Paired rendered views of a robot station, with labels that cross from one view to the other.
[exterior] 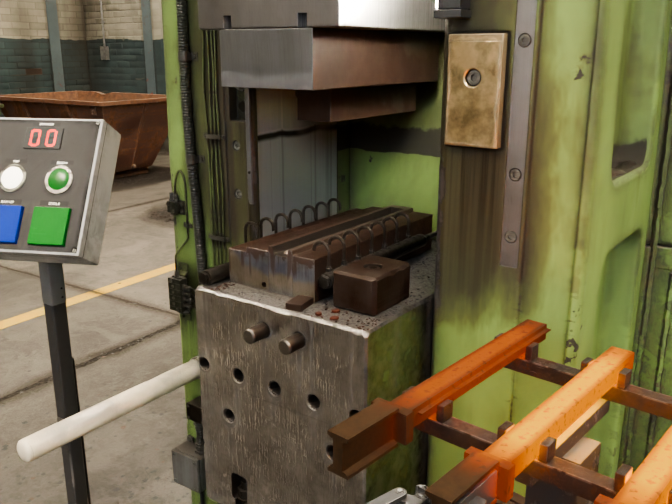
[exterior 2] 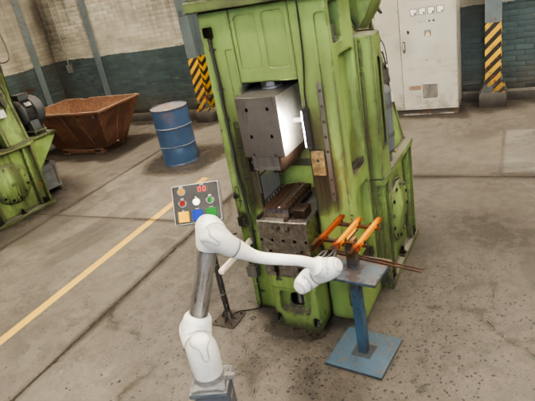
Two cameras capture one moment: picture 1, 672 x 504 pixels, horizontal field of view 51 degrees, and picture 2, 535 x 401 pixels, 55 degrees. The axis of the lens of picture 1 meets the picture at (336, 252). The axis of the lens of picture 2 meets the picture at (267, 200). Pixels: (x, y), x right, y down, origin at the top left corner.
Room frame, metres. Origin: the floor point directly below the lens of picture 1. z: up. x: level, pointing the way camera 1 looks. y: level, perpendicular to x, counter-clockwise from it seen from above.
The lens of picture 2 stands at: (-1.99, 0.41, 2.45)
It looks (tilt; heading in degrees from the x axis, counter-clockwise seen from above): 24 degrees down; 355
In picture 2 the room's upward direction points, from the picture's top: 11 degrees counter-clockwise
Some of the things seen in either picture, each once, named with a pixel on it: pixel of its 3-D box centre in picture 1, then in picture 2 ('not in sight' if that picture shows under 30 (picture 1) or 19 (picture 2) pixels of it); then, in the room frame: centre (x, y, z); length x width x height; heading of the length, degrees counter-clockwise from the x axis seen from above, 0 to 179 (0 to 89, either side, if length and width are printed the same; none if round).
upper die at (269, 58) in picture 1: (338, 57); (279, 152); (1.36, 0.00, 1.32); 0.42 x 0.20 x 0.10; 144
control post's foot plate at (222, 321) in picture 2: not in sight; (228, 314); (1.45, 0.62, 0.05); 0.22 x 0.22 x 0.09; 54
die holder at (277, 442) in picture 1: (362, 369); (300, 231); (1.34, -0.06, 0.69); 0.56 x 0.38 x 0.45; 144
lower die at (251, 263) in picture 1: (338, 243); (287, 199); (1.36, 0.00, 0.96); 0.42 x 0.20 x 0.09; 144
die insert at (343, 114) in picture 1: (360, 99); (287, 160); (1.38, -0.05, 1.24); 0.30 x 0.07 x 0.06; 144
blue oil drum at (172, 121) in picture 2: not in sight; (175, 134); (5.91, 1.00, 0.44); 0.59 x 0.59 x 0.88
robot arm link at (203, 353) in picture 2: not in sight; (203, 353); (0.14, 0.71, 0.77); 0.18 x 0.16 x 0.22; 12
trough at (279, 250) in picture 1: (348, 228); (290, 194); (1.35, -0.02, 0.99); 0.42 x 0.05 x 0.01; 144
